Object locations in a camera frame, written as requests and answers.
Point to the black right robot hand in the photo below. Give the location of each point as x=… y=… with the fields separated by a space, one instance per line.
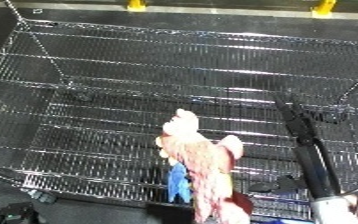
x=303 y=133

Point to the pink soft toy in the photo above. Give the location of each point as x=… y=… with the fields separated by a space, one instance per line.
x=199 y=156

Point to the pale right robot arm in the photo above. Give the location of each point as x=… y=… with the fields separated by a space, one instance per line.
x=335 y=211

